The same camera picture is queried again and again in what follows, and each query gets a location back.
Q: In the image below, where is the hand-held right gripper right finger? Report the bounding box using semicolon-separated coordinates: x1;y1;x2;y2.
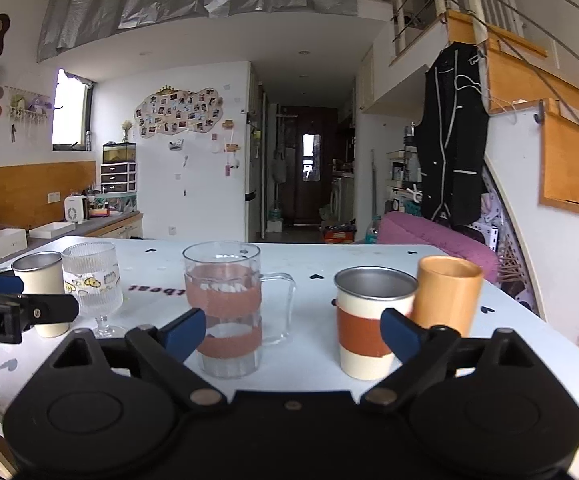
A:
360;308;545;408

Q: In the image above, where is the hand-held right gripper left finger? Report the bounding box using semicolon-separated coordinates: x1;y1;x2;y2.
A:
49;308;227;408

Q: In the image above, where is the plain white steel cup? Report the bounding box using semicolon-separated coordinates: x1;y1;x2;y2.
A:
12;252;71;338

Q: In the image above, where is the white steel cup brown band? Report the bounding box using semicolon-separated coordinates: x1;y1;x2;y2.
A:
333;266;419;380

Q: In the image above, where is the orange cup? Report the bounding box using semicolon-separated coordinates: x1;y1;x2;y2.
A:
411;255;485;339

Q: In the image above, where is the white open box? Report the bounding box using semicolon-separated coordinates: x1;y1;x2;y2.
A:
0;228;28;262

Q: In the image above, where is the ribbed glass goblet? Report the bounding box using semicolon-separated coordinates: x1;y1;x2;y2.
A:
62;241;126;339

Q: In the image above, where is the clear mug with brown bands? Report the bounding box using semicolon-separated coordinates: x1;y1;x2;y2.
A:
182;241;297;380

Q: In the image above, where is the white flat tray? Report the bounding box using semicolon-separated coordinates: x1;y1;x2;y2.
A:
28;221;70;240

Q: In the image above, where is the purple chair cushion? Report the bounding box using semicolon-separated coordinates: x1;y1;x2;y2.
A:
376;211;500;286

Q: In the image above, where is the small white appliance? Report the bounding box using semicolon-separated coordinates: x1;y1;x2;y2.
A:
64;196;89;224

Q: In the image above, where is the kitchen counter cabinet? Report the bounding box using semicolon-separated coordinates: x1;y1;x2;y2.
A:
83;211;144;241

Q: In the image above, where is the orange printed carton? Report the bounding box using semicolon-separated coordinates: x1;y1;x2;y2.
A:
321;224;356;245

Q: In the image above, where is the small plastic drawer unit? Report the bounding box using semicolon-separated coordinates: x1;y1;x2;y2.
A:
100;162;138;195

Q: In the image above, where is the glass fish tank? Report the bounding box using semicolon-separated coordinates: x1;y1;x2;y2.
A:
102;142;138;165

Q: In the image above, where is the window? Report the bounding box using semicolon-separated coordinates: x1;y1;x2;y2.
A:
51;68;93;152

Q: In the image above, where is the dark wooden door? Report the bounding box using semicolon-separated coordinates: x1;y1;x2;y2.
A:
293;105;339;225

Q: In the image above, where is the black jacket with white trim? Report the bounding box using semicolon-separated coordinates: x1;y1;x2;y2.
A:
413;41;490;229

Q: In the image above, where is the cloud-shaped photo board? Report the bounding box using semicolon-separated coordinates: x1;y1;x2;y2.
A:
134;87;223;141

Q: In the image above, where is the wooden staircase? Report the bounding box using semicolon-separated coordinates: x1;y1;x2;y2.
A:
444;9;579;361

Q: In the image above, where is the wall-mounted white rack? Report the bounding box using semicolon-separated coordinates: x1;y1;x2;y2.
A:
6;91;53;135

